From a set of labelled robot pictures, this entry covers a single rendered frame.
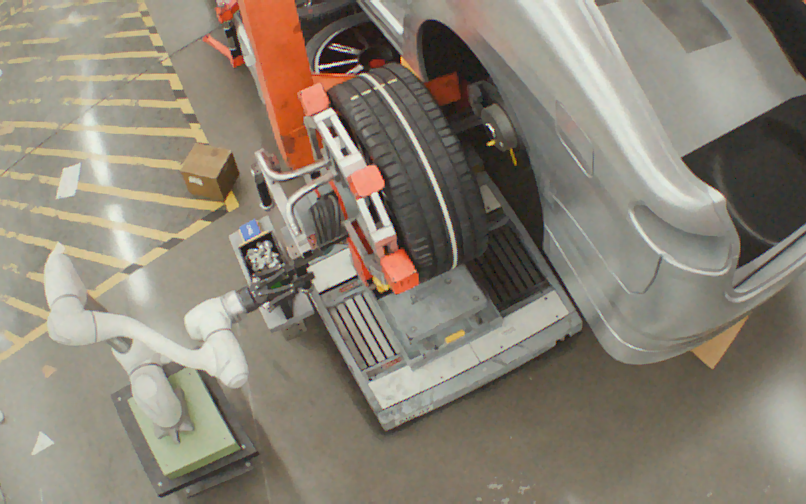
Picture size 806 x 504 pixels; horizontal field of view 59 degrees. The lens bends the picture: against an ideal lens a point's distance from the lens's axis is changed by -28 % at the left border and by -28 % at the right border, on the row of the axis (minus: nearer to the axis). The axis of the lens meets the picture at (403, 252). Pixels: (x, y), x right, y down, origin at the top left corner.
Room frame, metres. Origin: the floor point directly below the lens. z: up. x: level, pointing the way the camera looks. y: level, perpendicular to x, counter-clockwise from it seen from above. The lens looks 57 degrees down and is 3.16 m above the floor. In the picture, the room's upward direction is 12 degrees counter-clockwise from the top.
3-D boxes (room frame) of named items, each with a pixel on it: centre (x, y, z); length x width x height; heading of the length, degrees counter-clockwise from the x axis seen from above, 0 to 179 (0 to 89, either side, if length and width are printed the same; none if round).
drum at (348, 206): (1.71, 0.18, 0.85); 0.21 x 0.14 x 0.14; 106
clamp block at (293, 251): (1.51, 0.26, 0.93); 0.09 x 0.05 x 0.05; 106
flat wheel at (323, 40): (2.67, -0.05, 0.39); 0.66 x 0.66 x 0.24
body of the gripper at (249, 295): (1.46, 0.45, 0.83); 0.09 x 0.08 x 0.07; 106
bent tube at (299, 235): (1.60, 0.20, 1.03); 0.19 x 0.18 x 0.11; 106
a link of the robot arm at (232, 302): (1.44, 0.52, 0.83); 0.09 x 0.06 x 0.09; 16
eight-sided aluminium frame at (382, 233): (1.73, 0.11, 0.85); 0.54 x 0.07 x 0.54; 16
